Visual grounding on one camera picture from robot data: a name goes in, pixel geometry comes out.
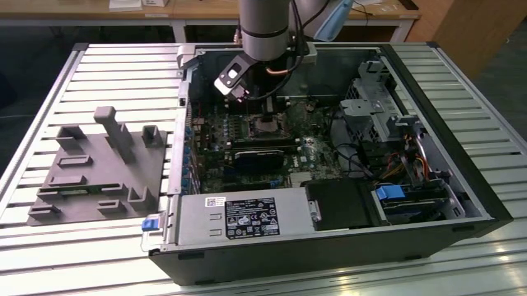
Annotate metal disk bay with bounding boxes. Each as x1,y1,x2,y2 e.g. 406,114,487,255
370,180,468,228

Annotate CPU socket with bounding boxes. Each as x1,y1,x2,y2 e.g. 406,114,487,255
245,113,288,139

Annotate black open PC case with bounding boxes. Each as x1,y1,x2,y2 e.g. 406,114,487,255
147,41,515,286

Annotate green motherboard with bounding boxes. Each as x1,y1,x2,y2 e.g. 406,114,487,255
189,94,346,194

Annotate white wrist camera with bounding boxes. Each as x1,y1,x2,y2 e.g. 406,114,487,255
212,54,252,103

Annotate blue plastic latch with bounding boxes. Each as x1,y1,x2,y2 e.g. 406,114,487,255
140,215,160,232

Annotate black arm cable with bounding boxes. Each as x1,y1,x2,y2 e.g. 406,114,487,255
263,0,330,100

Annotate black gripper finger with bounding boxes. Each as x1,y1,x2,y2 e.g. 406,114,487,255
261,96,276,123

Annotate grey parts rack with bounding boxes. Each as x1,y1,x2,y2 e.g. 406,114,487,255
25,105,171,228

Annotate blue disk carrier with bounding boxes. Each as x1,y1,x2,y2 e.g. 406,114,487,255
375,183,408,202

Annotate black graphics card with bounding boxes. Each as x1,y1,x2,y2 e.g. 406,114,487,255
231,148,285,174

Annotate small silver heatsink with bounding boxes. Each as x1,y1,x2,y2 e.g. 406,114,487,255
289,172,315,187

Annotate orange and yellow wires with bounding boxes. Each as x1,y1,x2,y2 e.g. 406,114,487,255
380,153,432,183

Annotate silver CPU plate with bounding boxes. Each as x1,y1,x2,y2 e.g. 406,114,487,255
251,118,285,136

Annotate black drive cover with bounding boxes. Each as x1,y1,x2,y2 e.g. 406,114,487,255
304,178,388,232

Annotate silver power supply unit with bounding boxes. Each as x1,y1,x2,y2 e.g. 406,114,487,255
163,187,323,249

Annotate pale blue teach pendant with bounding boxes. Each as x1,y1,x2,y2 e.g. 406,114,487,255
314,0,356,41

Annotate wooden desk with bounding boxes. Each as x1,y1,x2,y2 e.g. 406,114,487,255
0,0,422,44

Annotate wooden cabinet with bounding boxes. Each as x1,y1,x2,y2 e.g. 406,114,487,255
431,0,527,81

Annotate black wires bundle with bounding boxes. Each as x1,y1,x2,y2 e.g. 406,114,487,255
334,144,376,180

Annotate metal drive cage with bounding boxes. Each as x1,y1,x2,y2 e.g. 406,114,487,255
336,60,415,143

